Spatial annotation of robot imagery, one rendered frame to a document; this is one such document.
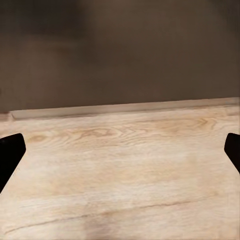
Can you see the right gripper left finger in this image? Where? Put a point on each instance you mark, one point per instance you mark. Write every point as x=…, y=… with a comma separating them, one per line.
x=12, y=150

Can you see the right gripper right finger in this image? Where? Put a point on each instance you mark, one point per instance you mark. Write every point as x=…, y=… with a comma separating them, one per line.
x=232, y=149

